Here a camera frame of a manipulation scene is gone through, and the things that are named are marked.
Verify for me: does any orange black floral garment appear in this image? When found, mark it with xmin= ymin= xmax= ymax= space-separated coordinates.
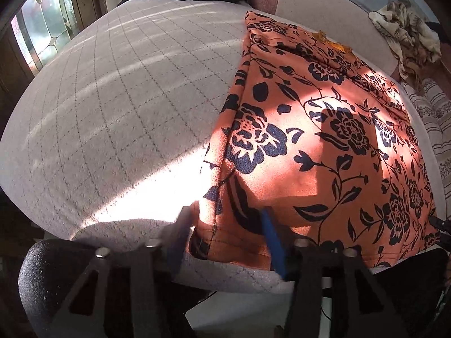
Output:
xmin=189 ymin=12 xmax=439 ymax=269

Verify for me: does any striped beige pillow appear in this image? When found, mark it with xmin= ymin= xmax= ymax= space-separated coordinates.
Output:
xmin=401 ymin=77 xmax=451 ymax=180

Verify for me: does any pink quilted bed cover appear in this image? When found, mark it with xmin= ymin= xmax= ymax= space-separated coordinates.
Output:
xmin=1 ymin=0 xmax=449 ymax=293

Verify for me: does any beige brown patterned cloth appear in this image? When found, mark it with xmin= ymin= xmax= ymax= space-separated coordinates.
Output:
xmin=368 ymin=1 xmax=442 ymax=93

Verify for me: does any pink bolster pillow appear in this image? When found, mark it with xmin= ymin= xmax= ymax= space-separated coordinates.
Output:
xmin=248 ymin=0 xmax=397 ymax=74

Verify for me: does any stained glass window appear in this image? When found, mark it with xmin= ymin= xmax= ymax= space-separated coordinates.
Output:
xmin=11 ymin=0 xmax=79 ymax=75

